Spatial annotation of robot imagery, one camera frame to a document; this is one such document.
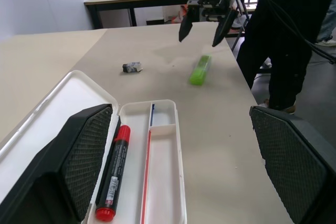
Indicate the white plastic pencil case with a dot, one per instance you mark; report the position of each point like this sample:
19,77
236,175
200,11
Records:
162,171

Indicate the red capped black marker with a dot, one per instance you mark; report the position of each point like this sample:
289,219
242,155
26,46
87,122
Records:
114,171

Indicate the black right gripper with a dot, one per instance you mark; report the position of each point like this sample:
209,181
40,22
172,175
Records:
214,2

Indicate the person in black clothes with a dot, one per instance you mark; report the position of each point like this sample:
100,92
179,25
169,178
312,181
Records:
278,37

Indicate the green plastic box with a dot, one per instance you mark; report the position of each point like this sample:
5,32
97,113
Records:
200,73

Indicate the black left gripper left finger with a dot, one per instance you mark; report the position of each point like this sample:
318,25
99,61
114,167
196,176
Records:
52,166

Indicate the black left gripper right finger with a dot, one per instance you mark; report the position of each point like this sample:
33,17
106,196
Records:
296,161

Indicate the grey blue eraser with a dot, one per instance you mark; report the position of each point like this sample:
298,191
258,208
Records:
132,67

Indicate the orange object under table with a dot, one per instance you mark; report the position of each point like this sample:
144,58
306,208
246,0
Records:
181,15

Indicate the person in blue jeans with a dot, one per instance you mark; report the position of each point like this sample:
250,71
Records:
328,22

